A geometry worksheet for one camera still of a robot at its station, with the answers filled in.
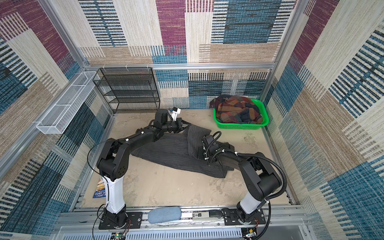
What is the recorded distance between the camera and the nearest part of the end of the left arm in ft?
2.54

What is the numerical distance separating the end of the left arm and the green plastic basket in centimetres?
27

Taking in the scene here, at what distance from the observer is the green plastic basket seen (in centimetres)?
104
